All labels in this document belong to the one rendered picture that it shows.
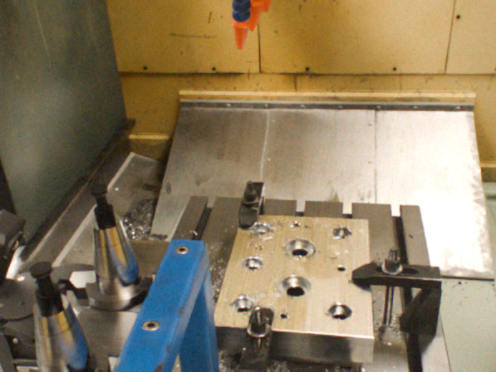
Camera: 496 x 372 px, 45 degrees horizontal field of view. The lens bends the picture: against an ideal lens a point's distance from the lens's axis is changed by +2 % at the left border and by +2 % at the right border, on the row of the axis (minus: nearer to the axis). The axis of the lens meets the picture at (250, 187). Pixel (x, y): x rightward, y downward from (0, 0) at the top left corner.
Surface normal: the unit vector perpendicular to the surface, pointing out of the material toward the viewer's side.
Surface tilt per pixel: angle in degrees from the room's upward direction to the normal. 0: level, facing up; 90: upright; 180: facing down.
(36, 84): 90
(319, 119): 24
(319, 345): 90
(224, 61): 90
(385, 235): 0
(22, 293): 1
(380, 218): 0
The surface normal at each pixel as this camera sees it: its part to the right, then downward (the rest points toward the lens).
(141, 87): -0.15, 0.51
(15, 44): 0.99, 0.04
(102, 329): -0.04, -0.86
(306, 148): -0.11, -0.58
